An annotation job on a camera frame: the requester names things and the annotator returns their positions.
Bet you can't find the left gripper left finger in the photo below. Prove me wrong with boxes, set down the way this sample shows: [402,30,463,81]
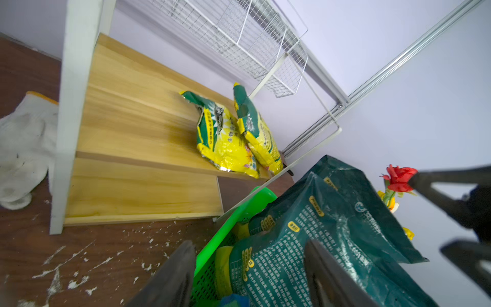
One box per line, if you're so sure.
[126,240,196,307]

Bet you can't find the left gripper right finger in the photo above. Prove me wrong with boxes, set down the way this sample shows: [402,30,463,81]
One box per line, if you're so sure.
[304,240,377,306]

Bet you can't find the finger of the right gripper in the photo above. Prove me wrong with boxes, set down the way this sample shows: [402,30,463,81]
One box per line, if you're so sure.
[409,166,490,230]
[440,240,490,297]

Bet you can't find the green plastic basket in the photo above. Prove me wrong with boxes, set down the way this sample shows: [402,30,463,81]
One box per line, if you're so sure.
[190,188,277,306]

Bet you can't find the green seed bag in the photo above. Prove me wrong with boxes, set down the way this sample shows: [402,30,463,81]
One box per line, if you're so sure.
[218,294,250,307]

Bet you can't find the dark green fertilizer bag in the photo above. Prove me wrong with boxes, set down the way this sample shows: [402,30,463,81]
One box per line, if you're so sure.
[235,156,427,267]
[215,173,436,306]

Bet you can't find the yellow fertilizer bag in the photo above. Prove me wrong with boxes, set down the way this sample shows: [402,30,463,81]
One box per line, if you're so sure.
[180,91,260,179]
[233,83,283,175]

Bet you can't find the white wooden shelf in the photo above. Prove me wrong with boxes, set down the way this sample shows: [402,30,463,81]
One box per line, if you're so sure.
[49,0,343,235]

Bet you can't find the artificial flower bouquet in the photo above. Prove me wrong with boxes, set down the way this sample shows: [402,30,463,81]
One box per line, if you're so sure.
[377,164,419,241]

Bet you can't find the white gloves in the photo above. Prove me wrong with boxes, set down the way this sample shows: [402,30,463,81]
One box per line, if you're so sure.
[1,91,58,211]

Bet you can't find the white wire wall rack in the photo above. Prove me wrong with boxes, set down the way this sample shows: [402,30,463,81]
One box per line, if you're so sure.
[151,1,308,98]

